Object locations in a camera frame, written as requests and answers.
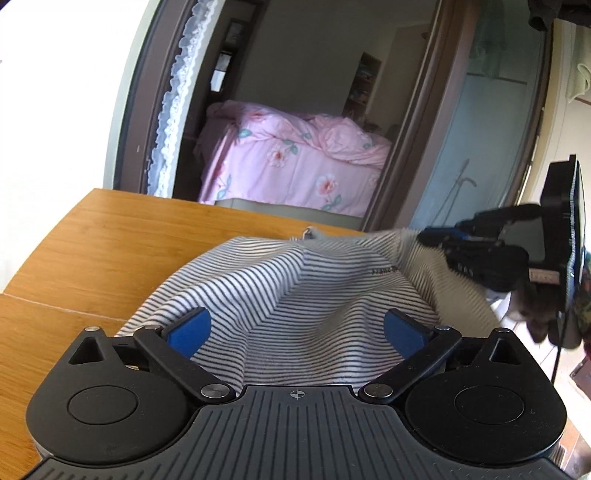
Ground pink floral bed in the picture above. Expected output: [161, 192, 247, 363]
[194, 100, 392, 218]

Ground black white striped garment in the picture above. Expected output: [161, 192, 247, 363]
[121, 229, 499, 390]

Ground dark brown door frame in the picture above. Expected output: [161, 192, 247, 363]
[104, 0, 195, 194]

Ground glass sliding door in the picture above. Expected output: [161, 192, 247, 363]
[410, 1, 546, 229]

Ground dark gloved right hand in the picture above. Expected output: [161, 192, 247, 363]
[443, 239, 590, 349]

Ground white lace curtain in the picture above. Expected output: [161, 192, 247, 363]
[146, 1, 218, 198]

